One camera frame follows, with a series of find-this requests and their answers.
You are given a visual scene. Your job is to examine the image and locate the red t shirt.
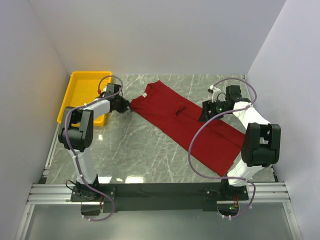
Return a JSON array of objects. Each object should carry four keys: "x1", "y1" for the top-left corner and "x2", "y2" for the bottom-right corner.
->
[{"x1": 130, "y1": 81, "x2": 245, "y2": 177}]

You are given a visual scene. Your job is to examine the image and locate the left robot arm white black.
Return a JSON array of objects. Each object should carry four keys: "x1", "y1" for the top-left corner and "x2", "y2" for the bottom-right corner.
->
[{"x1": 58, "y1": 83, "x2": 130, "y2": 201}]

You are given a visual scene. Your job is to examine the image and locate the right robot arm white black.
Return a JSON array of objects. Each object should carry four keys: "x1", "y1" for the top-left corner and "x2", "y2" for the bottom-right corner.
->
[{"x1": 199, "y1": 85, "x2": 281, "y2": 194}]

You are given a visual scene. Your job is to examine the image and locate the yellow plastic tray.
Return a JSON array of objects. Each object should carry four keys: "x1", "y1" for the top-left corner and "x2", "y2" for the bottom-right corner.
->
[{"x1": 57, "y1": 71, "x2": 112, "y2": 124}]

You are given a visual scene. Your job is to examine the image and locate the black base beam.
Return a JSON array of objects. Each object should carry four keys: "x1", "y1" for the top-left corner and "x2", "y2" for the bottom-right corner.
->
[{"x1": 70, "y1": 180, "x2": 249, "y2": 213}]

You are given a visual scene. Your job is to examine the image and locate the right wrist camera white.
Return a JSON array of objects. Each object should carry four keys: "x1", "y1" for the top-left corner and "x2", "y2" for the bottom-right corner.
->
[{"x1": 207, "y1": 84, "x2": 221, "y2": 102}]

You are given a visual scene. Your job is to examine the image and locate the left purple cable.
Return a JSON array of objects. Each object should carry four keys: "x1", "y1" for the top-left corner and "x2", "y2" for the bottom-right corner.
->
[{"x1": 64, "y1": 74, "x2": 124, "y2": 223}]

